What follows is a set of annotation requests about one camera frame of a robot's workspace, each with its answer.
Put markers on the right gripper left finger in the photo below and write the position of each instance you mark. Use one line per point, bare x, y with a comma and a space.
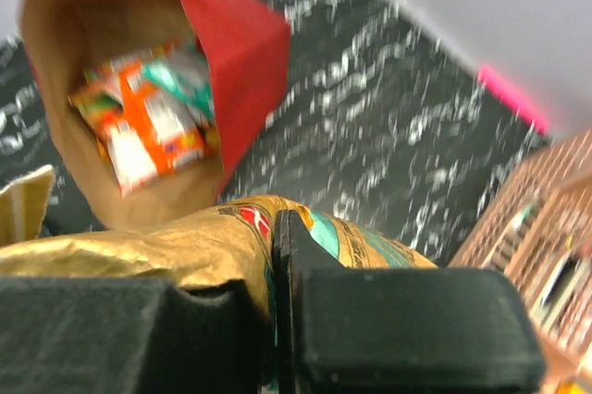
124, 335

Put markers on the orange Fox's fruits bag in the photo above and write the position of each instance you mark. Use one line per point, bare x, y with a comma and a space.
142, 131

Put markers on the teal Fox's candy bag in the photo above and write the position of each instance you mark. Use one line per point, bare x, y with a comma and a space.
184, 74

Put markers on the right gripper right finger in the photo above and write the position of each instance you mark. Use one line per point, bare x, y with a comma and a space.
396, 330

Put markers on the red paper bag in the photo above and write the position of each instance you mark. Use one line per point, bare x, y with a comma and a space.
246, 45

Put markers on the pink tape strip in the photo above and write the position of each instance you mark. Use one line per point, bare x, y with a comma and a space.
513, 98

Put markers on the pink desk organizer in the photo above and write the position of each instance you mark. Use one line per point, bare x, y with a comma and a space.
537, 232

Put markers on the gold snack bag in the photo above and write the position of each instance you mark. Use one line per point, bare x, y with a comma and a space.
228, 242

